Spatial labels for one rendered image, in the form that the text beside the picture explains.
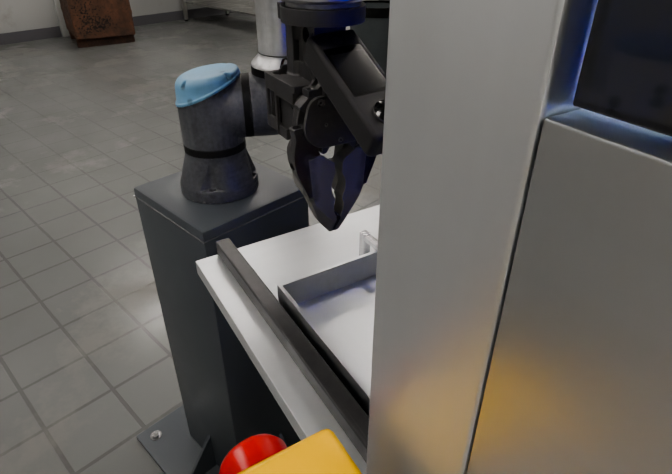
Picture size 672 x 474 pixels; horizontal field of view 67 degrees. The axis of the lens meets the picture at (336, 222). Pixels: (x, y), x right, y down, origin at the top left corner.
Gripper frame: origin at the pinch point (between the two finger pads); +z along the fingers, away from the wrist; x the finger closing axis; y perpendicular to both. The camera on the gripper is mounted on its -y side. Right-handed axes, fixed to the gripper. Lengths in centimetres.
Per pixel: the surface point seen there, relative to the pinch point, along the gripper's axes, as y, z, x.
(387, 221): -23.9, -16.1, 12.1
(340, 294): 1.4, 10.9, -1.5
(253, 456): -21.3, -2.5, 17.8
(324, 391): -10.9, 9.2, 7.7
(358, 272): 2.4, 9.6, -4.5
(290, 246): 13.5, 11.1, -1.1
